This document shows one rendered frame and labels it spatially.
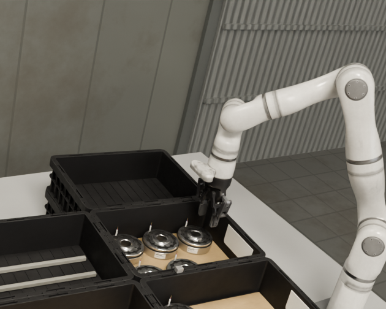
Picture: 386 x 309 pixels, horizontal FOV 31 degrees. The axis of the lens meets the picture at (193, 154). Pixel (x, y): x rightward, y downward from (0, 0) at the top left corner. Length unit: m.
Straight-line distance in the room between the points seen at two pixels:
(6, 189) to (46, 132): 1.29
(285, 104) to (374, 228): 0.40
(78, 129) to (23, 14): 0.73
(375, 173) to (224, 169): 0.38
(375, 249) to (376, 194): 0.14
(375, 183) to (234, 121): 0.39
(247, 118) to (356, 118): 0.27
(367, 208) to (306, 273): 0.48
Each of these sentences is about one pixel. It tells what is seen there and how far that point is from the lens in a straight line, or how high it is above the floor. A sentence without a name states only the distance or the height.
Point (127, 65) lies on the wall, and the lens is 3.71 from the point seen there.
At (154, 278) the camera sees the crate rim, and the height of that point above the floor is 0.93.
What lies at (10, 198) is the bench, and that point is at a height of 0.70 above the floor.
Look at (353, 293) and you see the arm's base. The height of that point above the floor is 0.89.
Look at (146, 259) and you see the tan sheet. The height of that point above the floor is 0.83.
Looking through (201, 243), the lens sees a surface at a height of 0.86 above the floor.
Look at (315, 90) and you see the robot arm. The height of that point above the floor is 1.38.
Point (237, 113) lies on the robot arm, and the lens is 1.78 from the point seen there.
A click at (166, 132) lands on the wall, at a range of 4.07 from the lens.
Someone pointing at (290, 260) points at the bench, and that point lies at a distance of 2.37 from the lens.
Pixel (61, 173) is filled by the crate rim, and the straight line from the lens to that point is 2.06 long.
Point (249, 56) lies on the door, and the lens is 4.15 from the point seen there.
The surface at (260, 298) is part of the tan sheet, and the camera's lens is 1.92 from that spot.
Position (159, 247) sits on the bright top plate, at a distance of 1.95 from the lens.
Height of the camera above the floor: 1.94
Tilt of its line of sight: 26 degrees down
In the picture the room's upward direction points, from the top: 14 degrees clockwise
